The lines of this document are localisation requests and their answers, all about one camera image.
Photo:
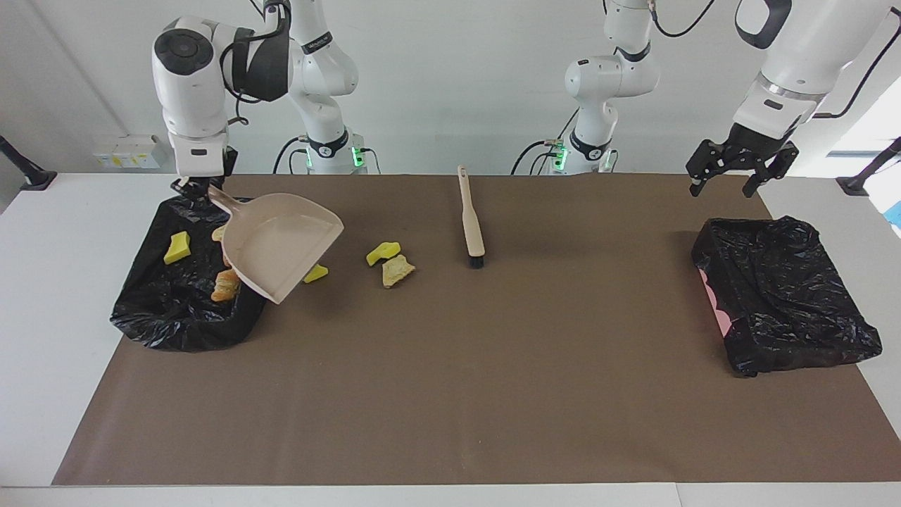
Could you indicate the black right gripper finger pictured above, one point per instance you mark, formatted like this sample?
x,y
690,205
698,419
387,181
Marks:
x,y
204,191
183,190

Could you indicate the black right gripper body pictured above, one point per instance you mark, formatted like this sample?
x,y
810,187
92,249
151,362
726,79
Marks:
x,y
211,179

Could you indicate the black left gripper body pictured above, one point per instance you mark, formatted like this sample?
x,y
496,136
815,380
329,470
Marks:
x,y
750,151

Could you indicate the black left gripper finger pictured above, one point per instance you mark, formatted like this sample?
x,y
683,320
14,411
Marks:
x,y
697,183
755,182

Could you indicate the pale round bread piece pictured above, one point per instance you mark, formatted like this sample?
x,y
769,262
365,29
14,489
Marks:
x,y
218,233

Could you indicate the small yellow sponge wedge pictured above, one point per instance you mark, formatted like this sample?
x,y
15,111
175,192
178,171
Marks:
x,y
177,248

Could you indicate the beige plastic dustpan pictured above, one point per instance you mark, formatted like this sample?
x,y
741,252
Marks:
x,y
281,246

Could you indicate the orange croissant piece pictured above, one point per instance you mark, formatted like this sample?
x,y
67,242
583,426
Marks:
x,y
225,285

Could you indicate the wavy yellow sponge piece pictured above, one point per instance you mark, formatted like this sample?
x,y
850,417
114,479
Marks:
x,y
317,274

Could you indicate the notched yellow sponge piece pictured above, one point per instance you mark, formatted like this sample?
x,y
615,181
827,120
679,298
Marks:
x,y
383,253

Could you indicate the pale beige bread chunk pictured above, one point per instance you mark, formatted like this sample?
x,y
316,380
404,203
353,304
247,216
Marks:
x,y
397,272

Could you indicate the beige brush with black bristles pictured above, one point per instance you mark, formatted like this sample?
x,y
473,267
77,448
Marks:
x,y
470,218

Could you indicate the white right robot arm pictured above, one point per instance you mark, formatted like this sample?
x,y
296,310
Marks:
x,y
190,91

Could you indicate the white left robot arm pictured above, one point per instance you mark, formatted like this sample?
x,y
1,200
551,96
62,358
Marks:
x,y
809,49

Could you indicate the pink bin with black bag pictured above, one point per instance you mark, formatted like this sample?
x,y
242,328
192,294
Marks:
x,y
781,296

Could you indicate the bin lined with black bag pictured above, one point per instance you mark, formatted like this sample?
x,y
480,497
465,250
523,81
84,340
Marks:
x,y
162,310

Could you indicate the blue object at edge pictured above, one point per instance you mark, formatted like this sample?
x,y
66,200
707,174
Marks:
x,y
895,213

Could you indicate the brown table mat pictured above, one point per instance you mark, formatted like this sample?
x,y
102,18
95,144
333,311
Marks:
x,y
352,408

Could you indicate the white wall socket box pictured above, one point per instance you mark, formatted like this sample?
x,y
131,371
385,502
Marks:
x,y
127,151

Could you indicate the black camera stand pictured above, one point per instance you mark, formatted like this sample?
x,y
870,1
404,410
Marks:
x,y
862,179
32,176

